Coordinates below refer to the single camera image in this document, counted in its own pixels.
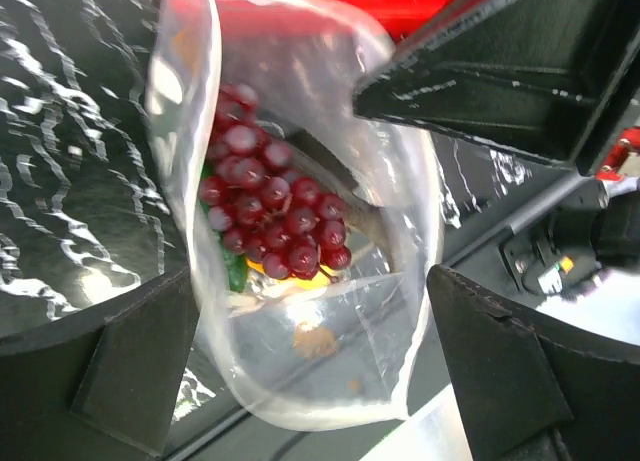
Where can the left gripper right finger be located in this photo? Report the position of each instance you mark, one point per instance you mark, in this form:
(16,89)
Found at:
(531,387)

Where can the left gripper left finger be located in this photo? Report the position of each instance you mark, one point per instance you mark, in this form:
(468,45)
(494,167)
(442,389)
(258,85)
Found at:
(102,383)

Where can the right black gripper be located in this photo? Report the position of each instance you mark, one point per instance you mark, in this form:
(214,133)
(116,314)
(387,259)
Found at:
(552,81)

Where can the green toy cucumber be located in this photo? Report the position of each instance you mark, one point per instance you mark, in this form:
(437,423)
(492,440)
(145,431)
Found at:
(235,265)

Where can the purple toy grapes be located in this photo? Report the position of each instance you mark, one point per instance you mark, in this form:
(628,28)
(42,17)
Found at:
(280,219)

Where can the polka dot zip bag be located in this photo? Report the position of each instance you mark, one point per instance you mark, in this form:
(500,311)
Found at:
(340,355)

